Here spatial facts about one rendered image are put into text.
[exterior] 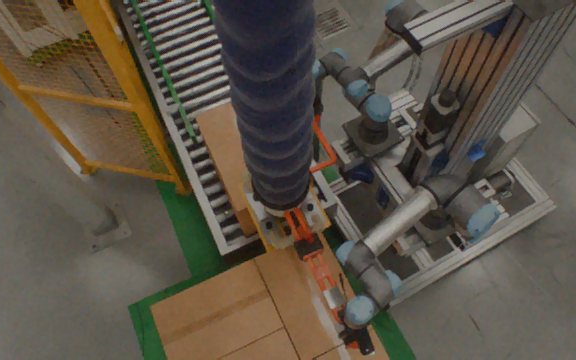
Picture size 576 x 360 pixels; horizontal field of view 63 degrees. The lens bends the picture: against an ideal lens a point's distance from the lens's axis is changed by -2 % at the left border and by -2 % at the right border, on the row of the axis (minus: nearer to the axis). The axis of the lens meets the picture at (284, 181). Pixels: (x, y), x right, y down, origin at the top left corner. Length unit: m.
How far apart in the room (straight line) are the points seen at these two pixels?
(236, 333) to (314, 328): 0.40
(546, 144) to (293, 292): 2.24
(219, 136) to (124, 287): 1.33
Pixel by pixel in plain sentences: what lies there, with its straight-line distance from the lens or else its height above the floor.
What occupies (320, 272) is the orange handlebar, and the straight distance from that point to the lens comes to 1.79.
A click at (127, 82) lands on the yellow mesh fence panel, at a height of 1.25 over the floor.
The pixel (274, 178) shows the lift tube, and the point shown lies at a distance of 1.55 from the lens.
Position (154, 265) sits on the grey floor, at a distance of 3.29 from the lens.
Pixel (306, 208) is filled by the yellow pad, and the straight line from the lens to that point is 2.01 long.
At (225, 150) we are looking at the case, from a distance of 2.41.
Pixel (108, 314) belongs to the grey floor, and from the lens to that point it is 3.31.
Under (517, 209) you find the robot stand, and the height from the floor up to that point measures 0.21.
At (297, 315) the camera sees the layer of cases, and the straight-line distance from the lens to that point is 2.51.
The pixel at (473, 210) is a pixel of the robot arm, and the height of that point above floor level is 1.64.
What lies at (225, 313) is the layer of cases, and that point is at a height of 0.54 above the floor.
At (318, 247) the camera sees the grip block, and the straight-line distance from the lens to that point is 1.82.
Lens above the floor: 3.02
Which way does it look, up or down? 64 degrees down
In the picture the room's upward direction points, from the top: 5 degrees counter-clockwise
